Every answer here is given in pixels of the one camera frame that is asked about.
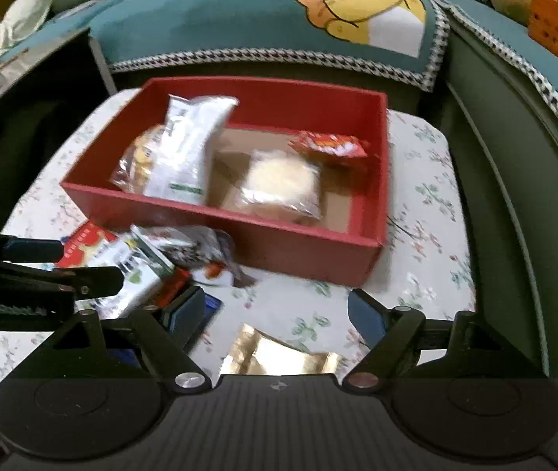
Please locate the red cardboard box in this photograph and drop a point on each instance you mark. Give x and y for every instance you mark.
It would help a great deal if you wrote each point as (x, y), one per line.
(284, 250)

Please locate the small red orange packet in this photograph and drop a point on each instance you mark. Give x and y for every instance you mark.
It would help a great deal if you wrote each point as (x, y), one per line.
(330, 147)

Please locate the clear packet round white pastry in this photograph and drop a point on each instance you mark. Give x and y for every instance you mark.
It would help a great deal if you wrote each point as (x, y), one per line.
(279, 184)

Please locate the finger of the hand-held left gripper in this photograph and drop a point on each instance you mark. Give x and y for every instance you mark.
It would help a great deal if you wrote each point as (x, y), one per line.
(33, 250)
(97, 279)

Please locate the clear packet yellow crackers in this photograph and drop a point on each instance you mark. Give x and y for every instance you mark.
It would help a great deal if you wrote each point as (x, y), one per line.
(132, 162)

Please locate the tall white green-label packet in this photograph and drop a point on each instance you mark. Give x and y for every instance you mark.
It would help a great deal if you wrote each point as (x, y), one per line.
(186, 147)

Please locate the teal houndstooth trim sofa cover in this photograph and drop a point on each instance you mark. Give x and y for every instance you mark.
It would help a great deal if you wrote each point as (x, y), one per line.
(504, 49)
(38, 48)

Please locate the red green snack packet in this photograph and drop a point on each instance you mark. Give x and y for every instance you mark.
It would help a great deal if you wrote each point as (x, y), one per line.
(85, 245)

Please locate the floral tablecloth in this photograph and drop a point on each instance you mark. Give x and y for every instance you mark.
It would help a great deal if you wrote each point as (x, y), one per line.
(421, 235)

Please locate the black side table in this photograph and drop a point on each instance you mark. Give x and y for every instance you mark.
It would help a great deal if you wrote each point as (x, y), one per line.
(29, 122)

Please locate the white cloth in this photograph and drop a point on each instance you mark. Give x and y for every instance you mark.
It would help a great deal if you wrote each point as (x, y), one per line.
(29, 10)

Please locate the blue foil snack packet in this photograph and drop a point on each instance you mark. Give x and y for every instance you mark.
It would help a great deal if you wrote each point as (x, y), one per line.
(212, 310)

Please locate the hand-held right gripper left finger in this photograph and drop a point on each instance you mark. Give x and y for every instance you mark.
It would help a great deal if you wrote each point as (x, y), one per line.
(188, 310)

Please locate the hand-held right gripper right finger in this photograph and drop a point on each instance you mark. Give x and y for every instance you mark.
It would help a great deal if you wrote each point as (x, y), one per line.
(365, 316)

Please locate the green white wafer packet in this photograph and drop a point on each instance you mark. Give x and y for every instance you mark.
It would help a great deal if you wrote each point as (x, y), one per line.
(132, 267)

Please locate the green sofa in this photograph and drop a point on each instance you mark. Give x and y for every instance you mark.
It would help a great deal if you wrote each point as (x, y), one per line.
(504, 206)

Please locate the gold foil snack packet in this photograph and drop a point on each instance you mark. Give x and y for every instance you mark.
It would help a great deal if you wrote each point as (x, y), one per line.
(279, 358)

